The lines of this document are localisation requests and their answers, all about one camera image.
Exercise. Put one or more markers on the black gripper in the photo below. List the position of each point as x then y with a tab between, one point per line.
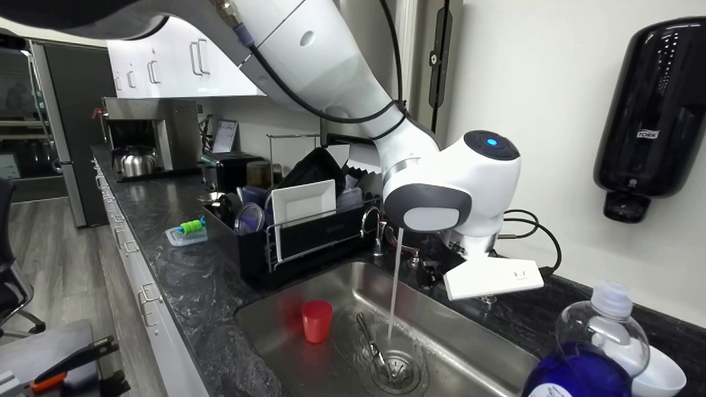
442	267

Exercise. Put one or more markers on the silver butter knife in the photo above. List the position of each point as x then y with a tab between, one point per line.
374	342

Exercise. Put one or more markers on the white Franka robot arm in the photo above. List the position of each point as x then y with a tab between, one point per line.
323	58

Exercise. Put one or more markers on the stainless steel sink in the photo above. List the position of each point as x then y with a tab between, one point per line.
454	345

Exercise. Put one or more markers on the small chrome faucet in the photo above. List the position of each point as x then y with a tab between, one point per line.
376	234

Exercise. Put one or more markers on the red plastic cup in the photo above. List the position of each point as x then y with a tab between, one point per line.
316	321

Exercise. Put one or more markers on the black tray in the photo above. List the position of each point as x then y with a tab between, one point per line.
311	168

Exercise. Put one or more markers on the blue dish soap bottle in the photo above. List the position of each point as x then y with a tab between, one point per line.
602	331

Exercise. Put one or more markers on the black dish rack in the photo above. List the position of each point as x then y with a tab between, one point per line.
250	266

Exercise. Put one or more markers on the clear glass lid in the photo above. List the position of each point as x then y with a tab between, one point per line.
250	219

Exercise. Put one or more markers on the blue bowl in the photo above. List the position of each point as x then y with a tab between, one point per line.
253	195

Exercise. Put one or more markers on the steel paper towel dispenser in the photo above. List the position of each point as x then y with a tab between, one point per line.
421	58

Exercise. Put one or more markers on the white cup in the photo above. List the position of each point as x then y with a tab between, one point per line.
663	378

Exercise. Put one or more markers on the green sponge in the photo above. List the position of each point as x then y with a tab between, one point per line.
192	226

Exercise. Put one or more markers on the white lower cabinets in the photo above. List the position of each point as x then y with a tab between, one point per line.
157	345

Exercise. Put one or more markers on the steel coffee carafe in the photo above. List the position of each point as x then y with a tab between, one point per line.
134	161

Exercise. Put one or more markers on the steel coffee machine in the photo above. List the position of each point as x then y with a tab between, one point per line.
140	133

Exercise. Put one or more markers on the white upper cabinet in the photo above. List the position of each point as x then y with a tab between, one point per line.
176	69

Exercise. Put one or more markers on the dark tall cabinet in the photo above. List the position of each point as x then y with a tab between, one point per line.
79	147

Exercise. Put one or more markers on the flat equipment platform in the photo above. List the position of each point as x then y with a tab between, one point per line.
35	353

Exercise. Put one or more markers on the black office chair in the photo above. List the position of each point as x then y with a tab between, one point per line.
10	288

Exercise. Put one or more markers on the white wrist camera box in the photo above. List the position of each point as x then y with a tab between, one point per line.
493	278

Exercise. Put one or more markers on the small picture frame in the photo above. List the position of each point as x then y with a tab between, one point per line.
224	135

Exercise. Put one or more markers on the black wall soap dispenser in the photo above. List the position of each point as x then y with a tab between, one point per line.
653	110

